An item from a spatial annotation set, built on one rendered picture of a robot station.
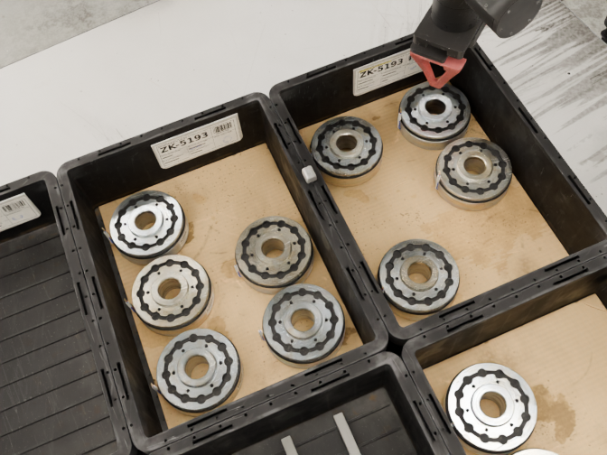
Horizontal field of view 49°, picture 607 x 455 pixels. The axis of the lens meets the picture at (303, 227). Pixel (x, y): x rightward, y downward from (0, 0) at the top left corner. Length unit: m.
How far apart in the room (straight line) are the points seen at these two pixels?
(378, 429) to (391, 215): 0.29
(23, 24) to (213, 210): 1.73
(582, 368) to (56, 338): 0.67
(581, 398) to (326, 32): 0.79
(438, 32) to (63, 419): 0.66
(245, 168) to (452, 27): 0.35
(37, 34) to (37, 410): 1.79
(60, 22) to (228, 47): 1.30
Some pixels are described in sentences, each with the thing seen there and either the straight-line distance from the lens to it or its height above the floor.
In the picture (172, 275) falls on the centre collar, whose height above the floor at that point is 0.87.
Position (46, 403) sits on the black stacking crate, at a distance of 0.91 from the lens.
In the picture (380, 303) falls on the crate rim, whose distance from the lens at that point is 0.76.
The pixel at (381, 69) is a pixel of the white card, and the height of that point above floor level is 0.90.
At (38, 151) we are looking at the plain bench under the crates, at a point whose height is 0.70.
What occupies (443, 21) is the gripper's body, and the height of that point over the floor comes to 1.05.
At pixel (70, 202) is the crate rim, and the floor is 0.93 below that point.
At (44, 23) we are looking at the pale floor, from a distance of 2.55.
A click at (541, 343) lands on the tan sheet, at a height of 0.83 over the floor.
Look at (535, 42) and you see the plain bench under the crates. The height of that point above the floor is 0.70.
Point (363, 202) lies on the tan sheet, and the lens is 0.93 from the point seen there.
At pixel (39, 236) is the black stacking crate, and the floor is 0.83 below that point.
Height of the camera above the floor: 1.64
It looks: 62 degrees down
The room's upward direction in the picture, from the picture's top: 8 degrees counter-clockwise
